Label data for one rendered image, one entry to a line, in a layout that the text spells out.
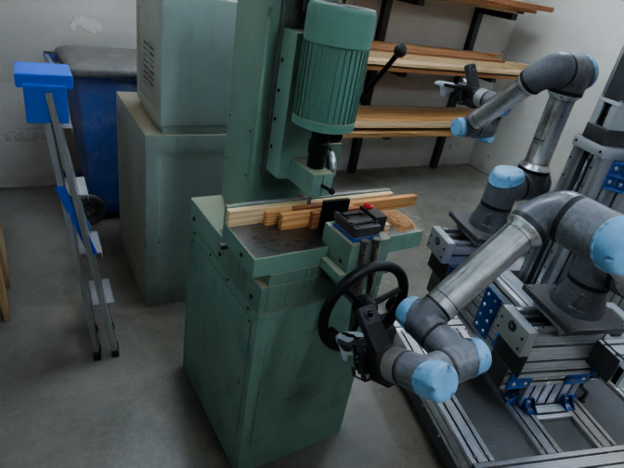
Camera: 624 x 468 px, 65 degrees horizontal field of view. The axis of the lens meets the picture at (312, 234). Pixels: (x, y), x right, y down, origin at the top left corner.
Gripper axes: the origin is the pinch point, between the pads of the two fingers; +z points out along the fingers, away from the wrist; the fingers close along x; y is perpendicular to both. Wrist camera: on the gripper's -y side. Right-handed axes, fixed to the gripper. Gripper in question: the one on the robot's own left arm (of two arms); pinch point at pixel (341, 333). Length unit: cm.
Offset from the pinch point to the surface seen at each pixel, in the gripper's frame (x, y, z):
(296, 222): 5.0, -26.9, 26.1
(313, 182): 8.7, -37.8, 19.8
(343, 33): 10, -72, -1
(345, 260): 9.5, -16.0, 8.9
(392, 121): 193, -78, 210
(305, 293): 3.3, -6.2, 23.5
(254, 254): -12.8, -21.1, 17.3
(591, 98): 348, -77, 144
